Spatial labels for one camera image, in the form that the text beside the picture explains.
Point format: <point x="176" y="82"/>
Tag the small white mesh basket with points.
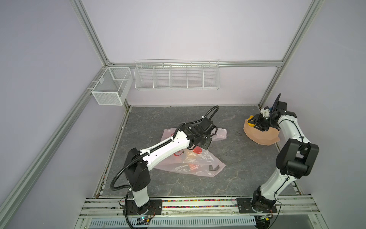
<point x="113" y="86"/>

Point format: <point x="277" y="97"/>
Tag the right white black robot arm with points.
<point x="295" y="160"/>

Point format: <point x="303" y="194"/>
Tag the aluminium frame profiles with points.
<point x="28" y="180"/>

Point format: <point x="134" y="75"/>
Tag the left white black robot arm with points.
<point x="135" y="174"/>

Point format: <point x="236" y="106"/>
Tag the peach plastic fruit bowl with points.
<point x="265" y="138"/>

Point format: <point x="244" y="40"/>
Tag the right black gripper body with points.
<point x="264" y="124"/>

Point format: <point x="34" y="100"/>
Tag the pink printed plastic bag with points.
<point x="198" y="162"/>

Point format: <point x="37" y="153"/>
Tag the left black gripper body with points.
<point x="205" y="143"/>

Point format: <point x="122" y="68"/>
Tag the long white wire basket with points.
<point x="176" y="74"/>

